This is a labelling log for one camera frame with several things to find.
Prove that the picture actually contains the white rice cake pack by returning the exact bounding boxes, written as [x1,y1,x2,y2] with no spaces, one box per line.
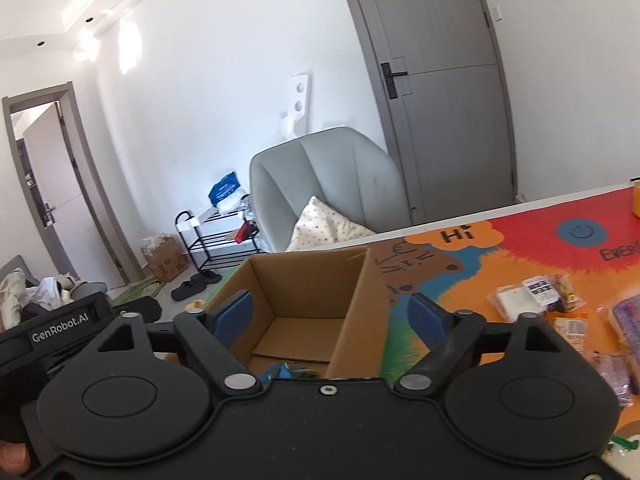
[489,275,563,323]

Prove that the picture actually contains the orange biscuit pack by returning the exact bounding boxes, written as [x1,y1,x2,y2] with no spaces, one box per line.
[544,311,589,356]

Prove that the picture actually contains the small nut snack pack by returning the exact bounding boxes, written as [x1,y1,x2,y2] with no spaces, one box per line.
[551,274,586,312]

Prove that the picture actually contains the purple small snack pack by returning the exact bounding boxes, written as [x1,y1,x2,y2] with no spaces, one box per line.
[587,352,638,408]

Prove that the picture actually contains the purple long snack bag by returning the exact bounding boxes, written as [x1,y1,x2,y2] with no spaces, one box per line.
[601,294,639,352]

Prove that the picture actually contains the dark green snack pack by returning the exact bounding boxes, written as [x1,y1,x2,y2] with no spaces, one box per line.
[606,434,640,453]

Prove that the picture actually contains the blue snack pack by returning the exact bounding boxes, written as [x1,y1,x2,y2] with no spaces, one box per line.
[260,362,320,384]

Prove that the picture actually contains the person's left hand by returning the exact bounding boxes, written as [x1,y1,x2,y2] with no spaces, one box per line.
[0,441,30,474]

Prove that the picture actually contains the black slippers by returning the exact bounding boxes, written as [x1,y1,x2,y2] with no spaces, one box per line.
[170,269,222,301]

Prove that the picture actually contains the green floor mat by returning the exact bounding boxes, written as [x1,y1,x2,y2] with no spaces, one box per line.
[110,276,166,306]

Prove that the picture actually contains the brown paper bag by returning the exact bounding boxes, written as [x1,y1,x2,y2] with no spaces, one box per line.
[141,234,188,283]

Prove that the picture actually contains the black shoe rack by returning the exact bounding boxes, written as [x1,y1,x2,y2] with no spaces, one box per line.
[175,193,262,271]

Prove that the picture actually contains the cardboard box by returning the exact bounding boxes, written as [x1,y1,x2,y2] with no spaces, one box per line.
[203,247,390,378]

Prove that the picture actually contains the blue plastic bag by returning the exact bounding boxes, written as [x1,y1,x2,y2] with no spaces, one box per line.
[208,171,240,207]

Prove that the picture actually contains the dotted white cushion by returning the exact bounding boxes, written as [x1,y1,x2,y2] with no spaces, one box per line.
[286,196,374,252]

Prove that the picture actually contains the colourful cat table mat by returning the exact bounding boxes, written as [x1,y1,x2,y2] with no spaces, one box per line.
[370,186,639,382]

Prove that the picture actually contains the grey armchair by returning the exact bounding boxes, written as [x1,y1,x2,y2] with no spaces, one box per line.
[250,127,411,252]

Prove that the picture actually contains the yellow tape roll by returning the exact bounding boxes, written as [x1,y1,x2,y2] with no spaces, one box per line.
[630,177,640,218]

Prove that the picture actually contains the grey door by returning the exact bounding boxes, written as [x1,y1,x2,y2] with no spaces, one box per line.
[347,0,518,223]

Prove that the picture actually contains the black door handle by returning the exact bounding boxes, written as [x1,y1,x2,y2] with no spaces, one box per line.
[381,62,409,100]

